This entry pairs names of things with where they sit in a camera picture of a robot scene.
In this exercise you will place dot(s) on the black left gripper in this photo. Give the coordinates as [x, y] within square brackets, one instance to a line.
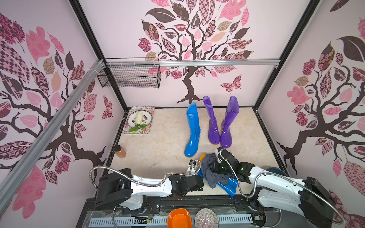
[184, 177]

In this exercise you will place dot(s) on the aluminium rail back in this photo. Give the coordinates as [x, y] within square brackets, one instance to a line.
[199, 62]

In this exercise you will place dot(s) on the aluminium rail left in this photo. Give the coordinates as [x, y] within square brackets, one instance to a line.
[16, 177]

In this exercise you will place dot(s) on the brown bottle black cap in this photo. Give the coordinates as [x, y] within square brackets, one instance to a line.
[119, 151]

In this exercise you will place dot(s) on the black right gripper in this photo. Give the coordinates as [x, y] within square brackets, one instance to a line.
[216, 167]

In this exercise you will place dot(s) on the right flexible metal conduit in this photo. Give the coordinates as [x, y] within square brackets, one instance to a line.
[256, 182]

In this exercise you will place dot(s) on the black wire basket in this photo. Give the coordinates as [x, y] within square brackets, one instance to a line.
[131, 73]

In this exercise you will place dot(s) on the floral tray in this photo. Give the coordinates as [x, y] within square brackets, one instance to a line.
[140, 131]

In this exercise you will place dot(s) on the flexible metal conduit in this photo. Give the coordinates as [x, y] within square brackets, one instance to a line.
[256, 182]
[135, 181]

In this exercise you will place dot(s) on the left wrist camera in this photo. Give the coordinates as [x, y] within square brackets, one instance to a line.
[191, 168]

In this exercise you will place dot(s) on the aluminium rail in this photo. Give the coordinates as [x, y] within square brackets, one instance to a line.
[199, 62]
[16, 177]

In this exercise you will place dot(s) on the blue ceramic bowl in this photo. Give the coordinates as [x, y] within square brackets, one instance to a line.
[277, 171]

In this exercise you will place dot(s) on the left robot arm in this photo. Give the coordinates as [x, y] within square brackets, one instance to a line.
[122, 188]

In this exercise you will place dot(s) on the left flexible metal conduit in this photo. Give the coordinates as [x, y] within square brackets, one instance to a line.
[135, 181]

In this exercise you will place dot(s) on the orange plastic bowl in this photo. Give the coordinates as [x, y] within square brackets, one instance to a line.
[179, 218]

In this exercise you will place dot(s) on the patterned plate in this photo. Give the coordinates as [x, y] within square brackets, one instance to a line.
[148, 117]

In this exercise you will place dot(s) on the blue boot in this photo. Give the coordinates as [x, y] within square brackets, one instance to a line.
[195, 130]
[232, 185]

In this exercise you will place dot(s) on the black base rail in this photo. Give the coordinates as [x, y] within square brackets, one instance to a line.
[157, 204]

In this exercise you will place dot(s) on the grey cloth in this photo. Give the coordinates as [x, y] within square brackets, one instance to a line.
[209, 174]

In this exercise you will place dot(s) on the white flower with leaves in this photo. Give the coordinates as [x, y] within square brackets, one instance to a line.
[138, 121]

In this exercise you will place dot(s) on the purple boot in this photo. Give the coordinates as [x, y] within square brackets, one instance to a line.
[213, 132]
[232, 110]

